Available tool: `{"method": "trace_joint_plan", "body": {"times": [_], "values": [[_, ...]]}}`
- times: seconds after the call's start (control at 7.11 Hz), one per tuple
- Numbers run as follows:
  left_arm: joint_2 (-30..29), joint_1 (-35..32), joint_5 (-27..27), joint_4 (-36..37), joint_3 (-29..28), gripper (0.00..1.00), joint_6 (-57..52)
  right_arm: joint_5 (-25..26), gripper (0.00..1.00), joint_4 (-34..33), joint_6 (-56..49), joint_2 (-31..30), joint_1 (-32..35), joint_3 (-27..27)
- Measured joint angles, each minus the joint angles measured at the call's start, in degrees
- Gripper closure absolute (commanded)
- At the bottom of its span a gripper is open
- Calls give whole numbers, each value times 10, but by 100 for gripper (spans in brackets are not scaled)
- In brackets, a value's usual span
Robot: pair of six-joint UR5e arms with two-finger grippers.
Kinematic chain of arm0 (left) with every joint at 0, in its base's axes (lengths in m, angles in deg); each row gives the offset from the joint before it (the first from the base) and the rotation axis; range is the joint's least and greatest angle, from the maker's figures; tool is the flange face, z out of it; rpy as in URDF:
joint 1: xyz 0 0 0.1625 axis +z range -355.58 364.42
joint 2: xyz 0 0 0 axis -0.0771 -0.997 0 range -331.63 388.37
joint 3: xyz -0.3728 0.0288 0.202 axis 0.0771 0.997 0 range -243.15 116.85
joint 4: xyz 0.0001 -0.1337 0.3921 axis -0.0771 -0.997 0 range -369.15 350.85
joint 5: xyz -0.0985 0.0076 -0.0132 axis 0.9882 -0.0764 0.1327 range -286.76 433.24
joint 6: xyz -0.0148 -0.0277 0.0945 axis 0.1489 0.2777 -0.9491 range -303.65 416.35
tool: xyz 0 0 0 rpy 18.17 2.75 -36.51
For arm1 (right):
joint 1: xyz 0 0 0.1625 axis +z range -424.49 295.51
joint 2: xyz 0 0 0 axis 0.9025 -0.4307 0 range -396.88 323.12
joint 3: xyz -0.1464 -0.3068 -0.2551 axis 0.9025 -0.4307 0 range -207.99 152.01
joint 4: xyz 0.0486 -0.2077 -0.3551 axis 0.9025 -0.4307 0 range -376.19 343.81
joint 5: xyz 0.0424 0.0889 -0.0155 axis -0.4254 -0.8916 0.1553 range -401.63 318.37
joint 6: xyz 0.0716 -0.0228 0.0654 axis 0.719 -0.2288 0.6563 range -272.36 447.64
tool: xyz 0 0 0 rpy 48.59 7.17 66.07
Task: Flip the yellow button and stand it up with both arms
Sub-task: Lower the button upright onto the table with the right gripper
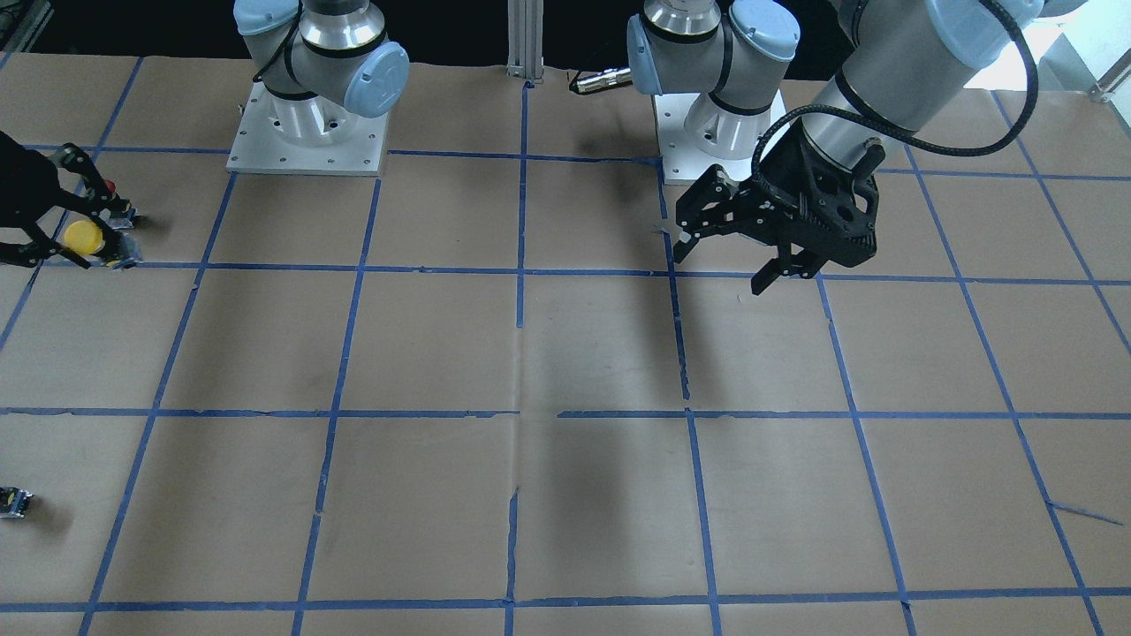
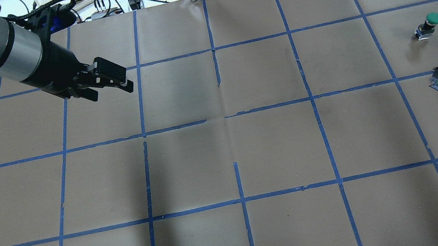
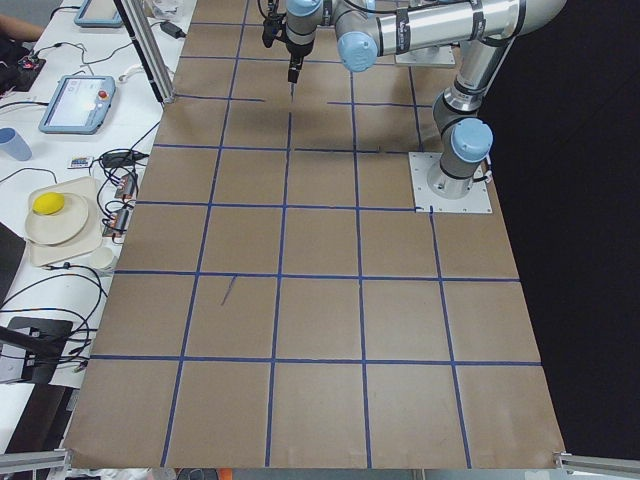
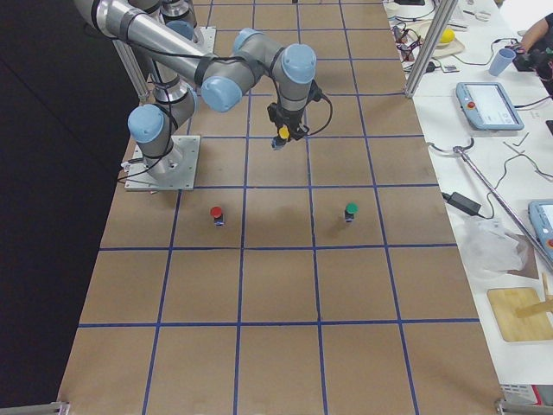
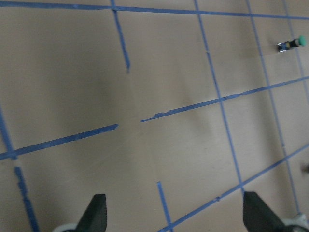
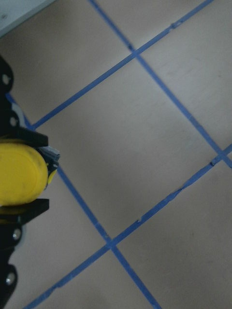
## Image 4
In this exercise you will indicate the clear plastic bag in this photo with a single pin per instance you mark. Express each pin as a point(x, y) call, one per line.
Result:
point(488, 249)

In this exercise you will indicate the light blue plastic cup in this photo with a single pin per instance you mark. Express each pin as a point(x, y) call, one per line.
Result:
point(503, 58)

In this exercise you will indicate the aluminium frame post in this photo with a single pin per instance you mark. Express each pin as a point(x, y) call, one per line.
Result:
point(434, 34)

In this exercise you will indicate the wooden cutting board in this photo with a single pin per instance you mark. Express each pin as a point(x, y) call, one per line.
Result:
point(521, 315)

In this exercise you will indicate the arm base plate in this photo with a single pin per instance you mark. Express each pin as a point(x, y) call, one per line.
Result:
point(177, 170)
point(204, 39)

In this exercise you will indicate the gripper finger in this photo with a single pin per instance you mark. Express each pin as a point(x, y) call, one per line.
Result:
point(277, 120)
point(298, 131)

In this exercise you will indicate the green push button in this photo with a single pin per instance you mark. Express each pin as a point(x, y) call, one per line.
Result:
point(350, 211)

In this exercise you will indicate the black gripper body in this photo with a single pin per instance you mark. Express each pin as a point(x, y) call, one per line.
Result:
point(291, 121)

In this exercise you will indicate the beige tray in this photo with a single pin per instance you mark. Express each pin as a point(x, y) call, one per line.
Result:
point(448, 45)

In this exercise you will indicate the red push button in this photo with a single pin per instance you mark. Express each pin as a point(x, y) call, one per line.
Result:
point(217, 214)

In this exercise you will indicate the metal rod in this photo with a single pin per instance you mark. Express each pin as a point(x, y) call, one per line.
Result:
point(461, 152)

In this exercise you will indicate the blue teach pendant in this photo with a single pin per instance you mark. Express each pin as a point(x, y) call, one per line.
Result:
point(487, 106)
point(540, 214)

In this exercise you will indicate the yellow lemon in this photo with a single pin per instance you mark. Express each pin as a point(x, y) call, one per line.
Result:
point(447, 37)

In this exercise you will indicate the yellow push button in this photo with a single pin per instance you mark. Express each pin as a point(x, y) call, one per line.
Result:
point(281, 138)

